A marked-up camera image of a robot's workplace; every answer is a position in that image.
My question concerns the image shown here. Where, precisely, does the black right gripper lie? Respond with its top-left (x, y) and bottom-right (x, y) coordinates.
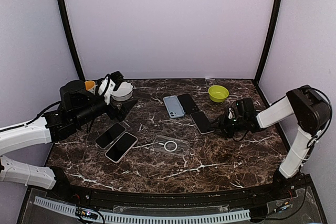
top-left (208, 112), bottom-right (247, 138)

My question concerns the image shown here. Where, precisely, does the black phone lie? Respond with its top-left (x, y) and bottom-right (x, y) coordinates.
top-left (177, 93), bottom-right (199, 114)

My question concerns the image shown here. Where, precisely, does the light blue phone case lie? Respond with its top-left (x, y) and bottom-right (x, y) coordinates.
top-left (163, 95), bottom-right (185, 119)

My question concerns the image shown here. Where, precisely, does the clear magsafe phone case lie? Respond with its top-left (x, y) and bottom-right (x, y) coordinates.
top-left (152, 135), bottom-right (190, 157)

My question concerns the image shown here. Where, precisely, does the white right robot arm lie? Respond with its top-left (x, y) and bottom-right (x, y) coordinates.
top-left (209, 85), bottom-right (333, 179)

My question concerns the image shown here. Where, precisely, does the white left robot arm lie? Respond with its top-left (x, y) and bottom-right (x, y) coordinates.
top-left (1, 76), bottom-right (136, 201)

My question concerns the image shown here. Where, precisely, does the phone in grey case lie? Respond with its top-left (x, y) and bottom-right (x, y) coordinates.
top-left (95, 123), bottom-right (126, 149)

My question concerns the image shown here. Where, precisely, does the white scalloped bowl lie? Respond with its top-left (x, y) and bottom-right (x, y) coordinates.
top-left (112, 81), bottom-right (134, 102)

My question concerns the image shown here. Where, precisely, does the green bowl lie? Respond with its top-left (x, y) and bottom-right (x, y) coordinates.
top-left (208, 85), bottom-right (229, 103)

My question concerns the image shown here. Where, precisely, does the white patterned mug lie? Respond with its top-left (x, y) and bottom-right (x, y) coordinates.
top-left (85, 80), bottom-right (97, 94)

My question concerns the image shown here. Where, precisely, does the right green circuit board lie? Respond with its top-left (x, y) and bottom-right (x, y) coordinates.
top-left (273, 201), bottom-right (291, 213)

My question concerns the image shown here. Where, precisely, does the green circuit board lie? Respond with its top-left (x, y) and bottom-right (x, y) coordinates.
top-left (75, 207), bottom-right (98, 221)
top-left (273, 201), bottom-right (291, 213)

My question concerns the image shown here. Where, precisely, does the left green circuit board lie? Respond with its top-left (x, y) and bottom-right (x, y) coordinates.
top-left (75, 207), bottom-right (98, 221)

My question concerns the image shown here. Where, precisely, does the black front rail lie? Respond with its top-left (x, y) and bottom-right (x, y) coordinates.
top-left (52, 182), bottom-right (297, 209)

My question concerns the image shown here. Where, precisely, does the white slotted cable duct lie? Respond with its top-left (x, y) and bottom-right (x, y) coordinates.
top-left (34, 196), bottom-right (250, 224)

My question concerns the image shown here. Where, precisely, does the black left frame post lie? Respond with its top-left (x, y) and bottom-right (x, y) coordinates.
top-left (57, 0), bottom-right (86, 81)

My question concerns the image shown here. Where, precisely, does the black frame post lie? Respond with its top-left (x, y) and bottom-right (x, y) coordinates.
top-left (57, 0), bottom-right (86, 81)
top-left (253, 0), bottom-right (286, 84)

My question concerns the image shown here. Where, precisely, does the black right frame post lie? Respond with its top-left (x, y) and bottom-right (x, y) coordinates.
top-left (253, 0), bottom-right (286, 84)

